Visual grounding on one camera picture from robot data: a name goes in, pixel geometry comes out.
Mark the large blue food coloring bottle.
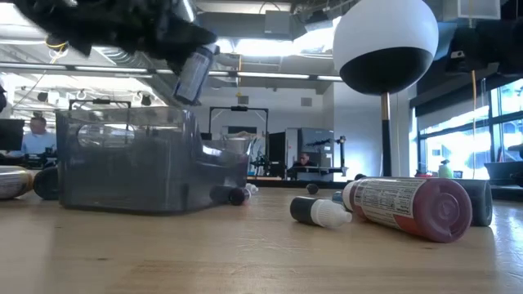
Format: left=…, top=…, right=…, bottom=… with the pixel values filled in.
left=173, top=42, right=221, bottom=106

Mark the gray ceiling duct box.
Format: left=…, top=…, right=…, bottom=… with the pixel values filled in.
left=264, top=10, right=292, bottom=35

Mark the large black food coloring bottle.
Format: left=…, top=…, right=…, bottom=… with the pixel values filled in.
left=449, top=178, right=494, bottom=228

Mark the small black food coloring bottle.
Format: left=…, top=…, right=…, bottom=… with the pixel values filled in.
left=289, top=196, right=353, bottom=229

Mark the yellow hanging cord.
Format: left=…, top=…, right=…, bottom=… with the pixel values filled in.
left=235, top=55, right=243, bottom=98

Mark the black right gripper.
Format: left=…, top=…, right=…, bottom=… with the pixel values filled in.
left=447, top=18, right=523, bottom=75

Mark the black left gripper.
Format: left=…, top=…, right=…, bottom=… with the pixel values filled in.
left=60, top=0, right=219, bottom=77

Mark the large red food coloring bottle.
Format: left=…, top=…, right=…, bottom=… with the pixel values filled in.
left=342, top=176, right=474, bottom=244

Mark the green bottle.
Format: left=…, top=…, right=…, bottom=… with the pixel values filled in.
left=438, top=158, right=454, bottom=179

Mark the black monitor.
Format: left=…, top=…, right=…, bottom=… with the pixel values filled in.
left=0, top=118, right=25, bottom=152
left=268, top=131, right=287, bottom=179

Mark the large window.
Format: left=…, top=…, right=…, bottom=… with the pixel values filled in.
left=416, top=78, right=523, bottom=180

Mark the gray cabinet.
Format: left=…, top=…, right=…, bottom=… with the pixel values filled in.
left=285, top=127, right=335, bottom=180

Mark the white globe lamp black base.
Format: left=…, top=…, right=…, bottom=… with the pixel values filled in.
left=333, top=0, right=440, bottom=181

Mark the person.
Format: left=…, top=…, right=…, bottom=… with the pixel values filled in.
left=292, top=151, right=318, bottom=169
left=22, top=116, right=58, bottom=156

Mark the black rig frame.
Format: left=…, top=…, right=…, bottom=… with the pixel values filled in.
left=208, top=105, right=270, bottom=176

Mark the smoky transparent plastic bin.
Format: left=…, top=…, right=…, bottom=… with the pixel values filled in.
left=56, top=106, right=251, bottom=214

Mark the large yellow food coloring bottle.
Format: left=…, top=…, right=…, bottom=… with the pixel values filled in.
left=0, top=165, right=34, bottom=201

